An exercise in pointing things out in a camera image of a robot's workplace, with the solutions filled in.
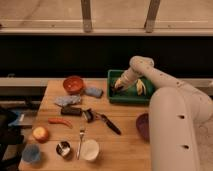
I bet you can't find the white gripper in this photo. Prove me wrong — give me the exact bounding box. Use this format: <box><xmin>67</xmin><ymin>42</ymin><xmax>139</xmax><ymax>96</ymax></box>
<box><xmin>114</xmin><ymin>68</ymin><xmax>146</xmax><ymax>95</ymax></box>

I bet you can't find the dark purple grape bunch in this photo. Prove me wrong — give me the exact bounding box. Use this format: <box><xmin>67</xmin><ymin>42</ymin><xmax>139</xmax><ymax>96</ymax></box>
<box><xmin>110</xmin><ymin>86</ymin><xmax>124</xmax><ymax>94</ymax></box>

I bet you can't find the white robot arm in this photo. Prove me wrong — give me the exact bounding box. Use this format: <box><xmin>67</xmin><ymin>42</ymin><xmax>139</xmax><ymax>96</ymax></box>
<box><xmin>117</xmin><ymin>56</ymin><xmax>213</xmax><ymax>171</ymax></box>

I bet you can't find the green plastic tray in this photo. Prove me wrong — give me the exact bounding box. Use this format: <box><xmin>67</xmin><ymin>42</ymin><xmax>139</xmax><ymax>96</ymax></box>
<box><xmin>107</xmin><ymin>70</ymin><xmax>155</xmax><ymax>105</ymax></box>

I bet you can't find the blue sponge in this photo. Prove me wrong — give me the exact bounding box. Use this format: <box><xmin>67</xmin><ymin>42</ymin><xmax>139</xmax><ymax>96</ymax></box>
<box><xmin>85</xmin><ymin>87</ymin><xmax>103</xmax><ymax>98</ymax></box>

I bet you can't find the purple bowl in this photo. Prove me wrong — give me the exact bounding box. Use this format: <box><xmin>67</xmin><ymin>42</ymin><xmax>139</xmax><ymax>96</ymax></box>
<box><xmin>136</xmin><ymin>113</ymin><xmax>150</xmax><ymax>141</ymax></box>

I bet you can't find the crumpled grey cloth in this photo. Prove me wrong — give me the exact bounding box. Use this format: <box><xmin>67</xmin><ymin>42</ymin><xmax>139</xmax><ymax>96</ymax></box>
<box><xmin>54</xmin><ymin>95</ymin><xmax>81</xmax><ymax>107</ymax></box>

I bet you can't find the orange bowl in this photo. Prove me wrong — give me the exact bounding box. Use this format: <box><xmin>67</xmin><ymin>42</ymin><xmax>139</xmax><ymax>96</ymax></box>
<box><xmin>63</xmin><ymin>76</ymin><xmax>84</xmax><ymax>94</ymax></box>

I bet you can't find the silver fork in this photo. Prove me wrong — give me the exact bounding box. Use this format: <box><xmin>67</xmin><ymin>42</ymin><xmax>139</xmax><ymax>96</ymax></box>
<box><xmin>76</xmin><ymin>128</ymin><xmax>85</xmax><ymax>160</ymax></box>

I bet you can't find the black rectangular block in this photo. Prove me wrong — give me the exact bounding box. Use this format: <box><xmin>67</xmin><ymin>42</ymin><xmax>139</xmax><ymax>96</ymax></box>
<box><xmin>61</xmin><ymin>107</ymin><xmax>82</xmax><ymax>116</ymax></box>

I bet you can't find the white cup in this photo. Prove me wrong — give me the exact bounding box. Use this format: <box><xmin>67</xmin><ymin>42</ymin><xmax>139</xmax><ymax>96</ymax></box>
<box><xmin>81</xmin><ymin>139</ymin><xmax>100</xmax><ymax>162</ymax></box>

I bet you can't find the orange carrot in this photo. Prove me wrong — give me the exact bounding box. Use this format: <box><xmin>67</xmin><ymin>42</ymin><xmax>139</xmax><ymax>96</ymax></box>
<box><xmin>48</xmin><ymin>118</ymin><xmax>72</xmax><ymax>128</ymax></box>

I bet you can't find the small metal cup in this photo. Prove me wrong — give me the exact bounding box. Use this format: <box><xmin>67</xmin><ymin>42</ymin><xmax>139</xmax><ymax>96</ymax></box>
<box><xmin>56</xmin><ymin>141</ymin><xmax>71</xmax><ymax>158</ymax></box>

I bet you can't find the red yellow apple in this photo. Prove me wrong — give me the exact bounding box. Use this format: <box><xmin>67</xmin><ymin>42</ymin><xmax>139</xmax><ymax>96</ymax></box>
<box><xmin>32</xmin><ymin>126</ymin><xmax>49</xmax><ymax>143</ymax></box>

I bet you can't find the blue plastic cup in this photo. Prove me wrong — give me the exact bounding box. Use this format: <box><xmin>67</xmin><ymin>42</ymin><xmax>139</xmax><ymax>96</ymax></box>
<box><xmin>22</xmin><ymin>144</ymin><xmax>41</xmax><ymax>164</ymax></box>

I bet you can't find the black chair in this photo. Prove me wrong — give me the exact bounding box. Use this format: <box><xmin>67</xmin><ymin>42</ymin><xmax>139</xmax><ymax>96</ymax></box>
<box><xmin>0</xmin><ymin>106</ymin><xmax>24</xmax><ymax>171</ymax></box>

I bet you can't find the black handled peeler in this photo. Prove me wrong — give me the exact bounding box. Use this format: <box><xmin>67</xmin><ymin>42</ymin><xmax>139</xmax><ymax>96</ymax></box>
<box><xmin>83</xmin><ymin>109</ymin><xmax>121</xmax><ymax>135</ymax></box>

